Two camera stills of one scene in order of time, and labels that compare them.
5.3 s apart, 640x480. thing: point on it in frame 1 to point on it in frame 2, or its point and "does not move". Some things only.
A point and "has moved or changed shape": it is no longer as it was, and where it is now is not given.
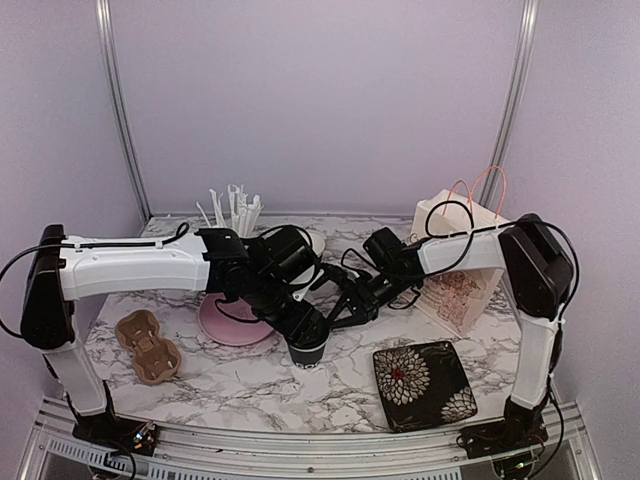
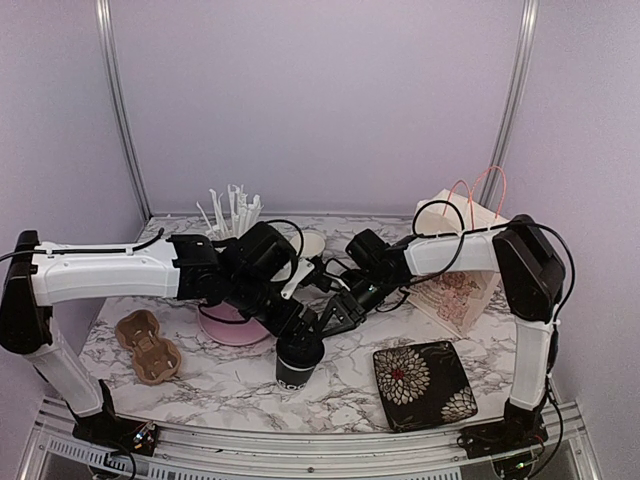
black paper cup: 308,355 has moved or changed shape
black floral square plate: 423,385 does not move
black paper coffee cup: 315,241 does not move
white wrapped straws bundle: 243,217 does not move
